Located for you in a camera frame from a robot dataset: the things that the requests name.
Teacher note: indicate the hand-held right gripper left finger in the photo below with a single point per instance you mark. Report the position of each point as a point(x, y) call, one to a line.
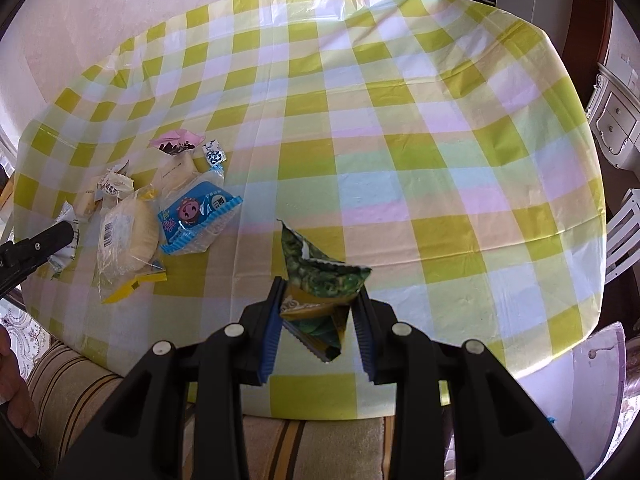
point(270, 330)

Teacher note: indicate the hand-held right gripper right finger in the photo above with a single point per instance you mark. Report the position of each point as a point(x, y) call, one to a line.
point(362, 330)

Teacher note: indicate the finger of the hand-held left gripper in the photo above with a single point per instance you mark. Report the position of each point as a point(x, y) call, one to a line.
point(35, 252)

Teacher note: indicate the white and green snack packet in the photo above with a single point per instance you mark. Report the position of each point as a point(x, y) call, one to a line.
point(67, 217)

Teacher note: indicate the bun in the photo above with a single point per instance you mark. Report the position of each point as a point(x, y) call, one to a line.
point(127, 237)

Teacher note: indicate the person's left hand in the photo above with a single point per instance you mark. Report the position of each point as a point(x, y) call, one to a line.
point(15, 380)

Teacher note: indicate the small round cake packet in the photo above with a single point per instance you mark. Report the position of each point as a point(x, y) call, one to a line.
point(85, 204)

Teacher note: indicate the white lace cloth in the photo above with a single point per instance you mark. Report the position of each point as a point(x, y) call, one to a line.
point(25, 330)

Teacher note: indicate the striped sofa cushion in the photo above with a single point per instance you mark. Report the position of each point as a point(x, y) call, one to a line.
point(75, 390)

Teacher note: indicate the small white snack packet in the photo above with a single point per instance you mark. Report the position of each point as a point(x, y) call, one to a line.
point(115, 182)

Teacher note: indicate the blue cartoon snack packet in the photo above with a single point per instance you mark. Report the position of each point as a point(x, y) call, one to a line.
point(192, 212)

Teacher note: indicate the pink snack packet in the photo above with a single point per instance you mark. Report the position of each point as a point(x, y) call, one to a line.
point(177, 139)

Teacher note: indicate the small blue and white candy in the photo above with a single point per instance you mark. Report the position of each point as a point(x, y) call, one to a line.
point(215, 153)

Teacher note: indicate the yellow checkered tablecloth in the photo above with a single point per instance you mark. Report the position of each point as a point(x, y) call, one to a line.
point(400, 135)

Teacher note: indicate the white box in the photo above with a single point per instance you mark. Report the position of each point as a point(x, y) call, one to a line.
point(565, 400)

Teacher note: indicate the white slatted chair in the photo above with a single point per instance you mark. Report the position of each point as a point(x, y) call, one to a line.
point(622, 240)

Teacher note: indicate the white ornate dresser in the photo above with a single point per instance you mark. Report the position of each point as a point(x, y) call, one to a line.
point(615, 120)

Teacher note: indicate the brown wooden door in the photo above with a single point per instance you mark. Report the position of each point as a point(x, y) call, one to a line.
point(590, 35)

